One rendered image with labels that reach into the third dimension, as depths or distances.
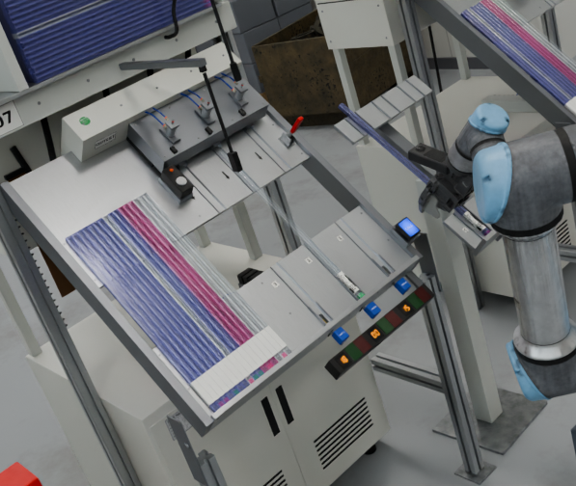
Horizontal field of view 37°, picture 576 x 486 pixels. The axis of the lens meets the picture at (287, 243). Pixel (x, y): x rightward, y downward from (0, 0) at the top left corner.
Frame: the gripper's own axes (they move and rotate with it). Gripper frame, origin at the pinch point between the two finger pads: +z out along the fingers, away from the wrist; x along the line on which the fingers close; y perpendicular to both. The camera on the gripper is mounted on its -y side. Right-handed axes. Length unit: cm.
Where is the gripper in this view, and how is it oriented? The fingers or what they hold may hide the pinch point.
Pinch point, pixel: (422, 206)
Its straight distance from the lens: 203.4
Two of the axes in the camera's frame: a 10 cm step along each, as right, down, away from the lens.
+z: -2.4, 5.3, 8.1
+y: 6.7, 7.0, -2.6
